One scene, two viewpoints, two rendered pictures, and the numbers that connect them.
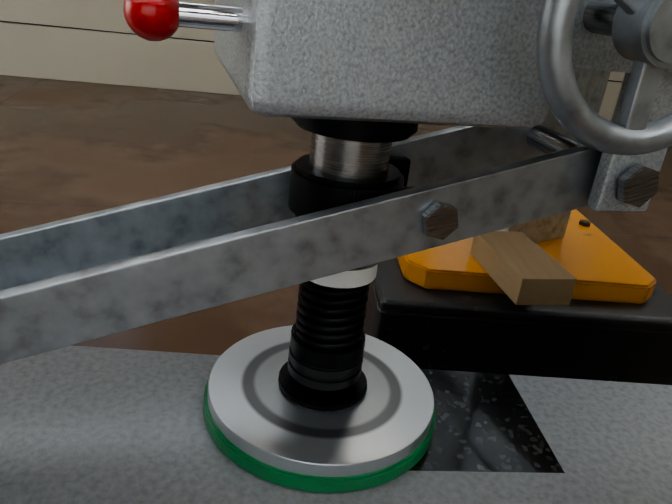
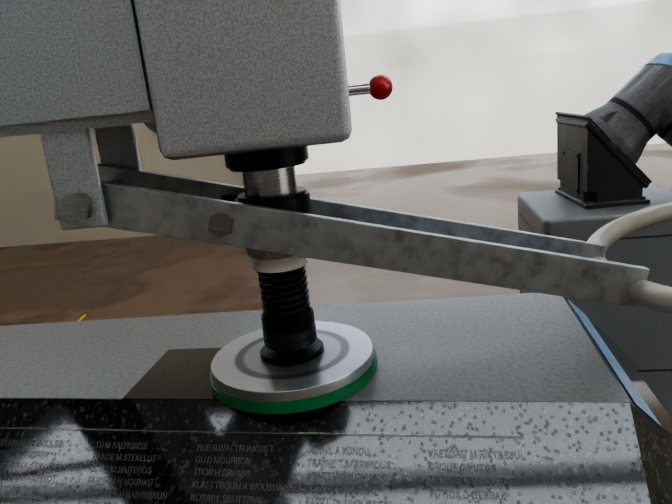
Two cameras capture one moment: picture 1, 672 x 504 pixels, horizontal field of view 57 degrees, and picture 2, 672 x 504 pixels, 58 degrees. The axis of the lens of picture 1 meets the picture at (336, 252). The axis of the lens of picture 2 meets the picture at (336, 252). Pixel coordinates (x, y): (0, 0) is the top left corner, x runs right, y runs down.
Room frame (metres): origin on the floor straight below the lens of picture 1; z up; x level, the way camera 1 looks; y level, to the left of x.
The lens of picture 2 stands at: (1.16, 0.29, 1.22)
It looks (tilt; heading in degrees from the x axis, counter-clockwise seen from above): 15 degrees down; 198
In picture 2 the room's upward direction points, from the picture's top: 6 degrees counter-clockwise
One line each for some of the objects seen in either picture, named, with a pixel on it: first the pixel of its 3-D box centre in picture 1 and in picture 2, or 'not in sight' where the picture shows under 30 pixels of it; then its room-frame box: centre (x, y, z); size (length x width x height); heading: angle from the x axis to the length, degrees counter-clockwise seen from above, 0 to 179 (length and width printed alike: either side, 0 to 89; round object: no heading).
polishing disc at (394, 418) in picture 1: (321, 388); (292, 356); (0.48, 0.00, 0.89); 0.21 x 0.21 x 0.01
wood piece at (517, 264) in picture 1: (519, 265); not in sight; (1.02, -0.33, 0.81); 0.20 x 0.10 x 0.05; 14
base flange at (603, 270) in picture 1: (500, 233); not in sight; (1.28, -0.35, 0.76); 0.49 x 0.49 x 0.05; 6
